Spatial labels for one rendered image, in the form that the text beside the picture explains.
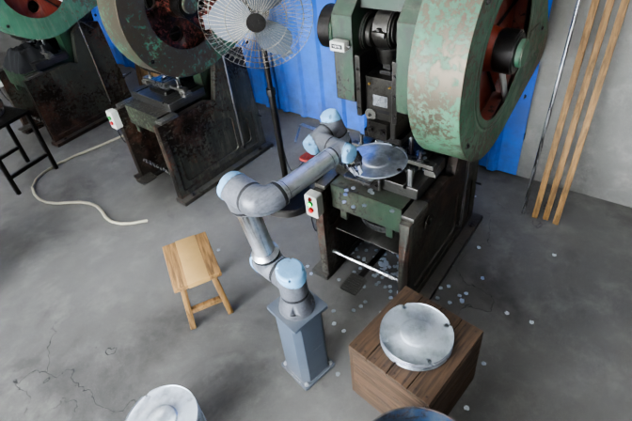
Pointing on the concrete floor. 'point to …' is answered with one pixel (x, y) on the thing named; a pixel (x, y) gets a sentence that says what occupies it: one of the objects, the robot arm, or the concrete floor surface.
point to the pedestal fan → (246, 21)
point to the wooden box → (363, 370)
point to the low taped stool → (194, 272)
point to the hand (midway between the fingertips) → (357, 172)
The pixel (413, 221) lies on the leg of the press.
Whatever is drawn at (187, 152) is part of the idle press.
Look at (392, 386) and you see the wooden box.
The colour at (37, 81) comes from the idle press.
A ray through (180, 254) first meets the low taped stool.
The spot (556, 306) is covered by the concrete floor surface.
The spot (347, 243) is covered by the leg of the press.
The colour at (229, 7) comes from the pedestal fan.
